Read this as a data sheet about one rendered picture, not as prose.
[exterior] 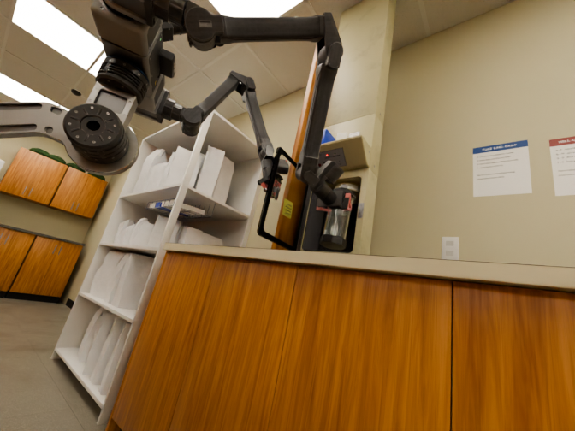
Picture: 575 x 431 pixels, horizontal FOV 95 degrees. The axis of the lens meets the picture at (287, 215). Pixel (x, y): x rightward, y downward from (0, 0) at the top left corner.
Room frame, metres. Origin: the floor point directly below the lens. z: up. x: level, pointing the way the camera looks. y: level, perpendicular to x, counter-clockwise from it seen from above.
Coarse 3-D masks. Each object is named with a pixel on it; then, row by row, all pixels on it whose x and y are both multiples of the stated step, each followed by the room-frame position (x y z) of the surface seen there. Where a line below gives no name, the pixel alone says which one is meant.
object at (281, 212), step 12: (288, 168) 1.08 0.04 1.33; (276, 180) 1.02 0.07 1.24; (288, 180) 1.09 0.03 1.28; (288, 192) 1.11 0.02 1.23; (300, 192) 1.19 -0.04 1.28; (276, 204) 1.05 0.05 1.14; (288, 204) 1.13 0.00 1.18; (300, 204) 1.21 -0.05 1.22; (276, 216) 1.07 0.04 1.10; (288, 216) 1.14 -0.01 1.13; (264, 228) 1.02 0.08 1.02; (276, 228) 1.08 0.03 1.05; (288, 228) 1.16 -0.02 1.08; (288, 240) 1.17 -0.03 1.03
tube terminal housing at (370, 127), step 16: (336, 128) 1.19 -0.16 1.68; (352, 128) 1.13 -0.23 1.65; (368, 128) 1.07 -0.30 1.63; (368, 144) 1.06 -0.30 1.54; (352, 176) 1.10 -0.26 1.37; (368, 176) 1.05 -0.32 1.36; (368, 192) 1.07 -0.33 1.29; (368, 208) 1.08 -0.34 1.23; (368, 224) 1.10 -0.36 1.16; (368, 240) 1.11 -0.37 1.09
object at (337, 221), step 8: (352, 200) 0.98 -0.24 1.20; (328, 216) 0.98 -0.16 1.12; (336, 216) 0.96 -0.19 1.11; (344, 216) 0.96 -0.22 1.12; (328, 224) 0.97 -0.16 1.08; (336, 224) 0.96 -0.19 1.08; (344, 224) 0.96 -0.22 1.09; (328, 232) 0.97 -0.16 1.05; (336, 232) 0.95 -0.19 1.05; (344, 232) 0.96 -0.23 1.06
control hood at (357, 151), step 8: (360, 136) 0.97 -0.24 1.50; (328, 144) 1.07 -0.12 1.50; (336, 144) 1.05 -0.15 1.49; (344, 144) 1.03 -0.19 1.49; (352, 144) 1.01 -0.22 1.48; (360, 144) 0.99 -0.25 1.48; (344, 152) 1.06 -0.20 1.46; (352, 152) 1.04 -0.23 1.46; (360, 152) 1.01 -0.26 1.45; (368, 152) 1.03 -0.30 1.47; (352, 160) 1.06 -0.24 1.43; (360, 160) 1.04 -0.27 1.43; (368, 160) 1.04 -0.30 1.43; (344, 168) 1.11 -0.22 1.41; (352, 168) 1.10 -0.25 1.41
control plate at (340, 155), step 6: (330, 150) 1.08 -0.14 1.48; (336, 150) 1.07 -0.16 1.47; (342, 150) 1.05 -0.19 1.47; (324, 156) 1.12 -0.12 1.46; (330, 156) 1.11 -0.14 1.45; (336, 156) 1.09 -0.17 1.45; (342, 156) 1.07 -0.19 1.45; (318, 162) 1.16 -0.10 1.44; (336, 162) 1.11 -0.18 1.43; (342, 162) 1.09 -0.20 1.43; (318, 168) 1.18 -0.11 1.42
